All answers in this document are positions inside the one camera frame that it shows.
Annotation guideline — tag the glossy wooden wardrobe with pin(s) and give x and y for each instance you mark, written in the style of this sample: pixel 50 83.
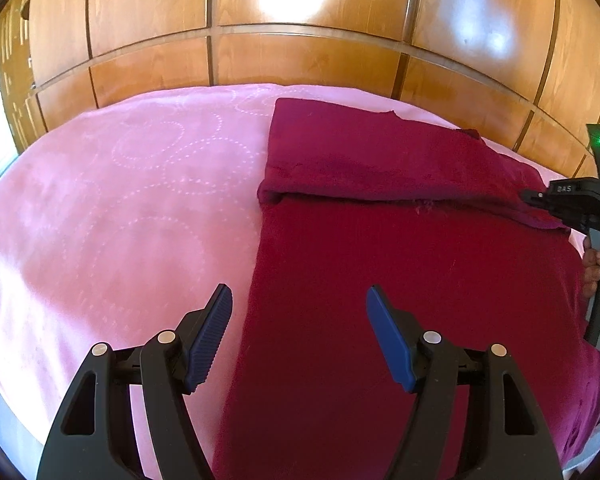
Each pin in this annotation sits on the glossy wooden wardrobe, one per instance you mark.
pixel 300 20

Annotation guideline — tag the pink bed sheet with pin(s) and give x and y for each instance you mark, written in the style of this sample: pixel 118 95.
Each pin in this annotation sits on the pink bed sheet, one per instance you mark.
pixel 120 220

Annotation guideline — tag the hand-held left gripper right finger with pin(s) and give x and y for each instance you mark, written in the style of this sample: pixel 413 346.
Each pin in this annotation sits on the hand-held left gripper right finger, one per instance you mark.
pixel 390 340

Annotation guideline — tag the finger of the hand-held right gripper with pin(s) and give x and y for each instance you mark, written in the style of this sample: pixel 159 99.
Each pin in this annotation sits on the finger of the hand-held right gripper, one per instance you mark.
pixel 535 197

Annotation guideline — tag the dark red garment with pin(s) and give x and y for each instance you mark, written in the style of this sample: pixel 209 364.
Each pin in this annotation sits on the dark red garment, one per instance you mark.
pixel 380 240

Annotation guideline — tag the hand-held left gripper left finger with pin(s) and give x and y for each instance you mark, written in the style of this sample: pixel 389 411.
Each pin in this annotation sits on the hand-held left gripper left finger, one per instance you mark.
pixel 207 340

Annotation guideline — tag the inlaid wooden cabinet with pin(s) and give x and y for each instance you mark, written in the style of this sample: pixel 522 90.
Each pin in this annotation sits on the inlaid wooden cabinet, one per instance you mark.
pixel 17 75

